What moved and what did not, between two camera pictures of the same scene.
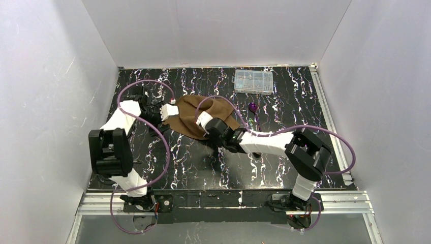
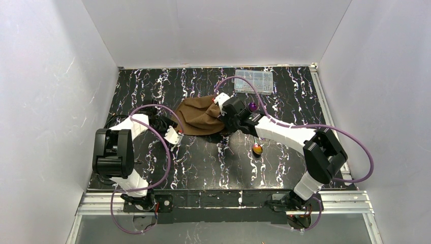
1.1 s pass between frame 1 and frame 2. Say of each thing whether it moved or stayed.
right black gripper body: moved
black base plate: stayed
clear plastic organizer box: stayed
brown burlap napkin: stayed
